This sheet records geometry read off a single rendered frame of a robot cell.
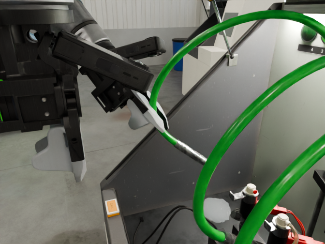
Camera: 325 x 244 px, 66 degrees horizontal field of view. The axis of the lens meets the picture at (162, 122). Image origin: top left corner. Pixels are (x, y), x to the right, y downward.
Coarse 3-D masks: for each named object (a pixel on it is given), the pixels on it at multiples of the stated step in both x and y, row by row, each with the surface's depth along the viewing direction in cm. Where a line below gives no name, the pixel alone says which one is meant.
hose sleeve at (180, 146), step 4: (176, 144) 52; (180, 144) 52; (184, 144) 52; (180, 148) 52; (184, 148) 52; (188, 148) 52; (184, 152) 53; (188, 152) 52; (192, 152) 52; (196, 152) 53; (192, 156) 53; (196, 156) 53; (200, 156) 53; (196, 160) 53; (200, 160) 53; (204, 160) 53; (204, 164) 53
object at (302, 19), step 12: (252, 12) 42; (264, 12) 41; (276, 12) 41; (288, 12) 41; (228, 24) 42; (312, 24) 41; (204, 36) 43; (324, 36) 42; (180, 48) 45; (192, 48) 44; (168, 72) 46; (156, 84) 47; (156, 96) 48; (156, 108) 50
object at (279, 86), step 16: (304, 64) 29; (320, 64) 29; (288, 80) 28; (272, 96) 28; (256, 112) 29; (240, 128) 29; (224, 144) 29; (208, 160) 30; (208, 176) 30; (192, 208) 32; (208, 224) 34; (224, 240) 36
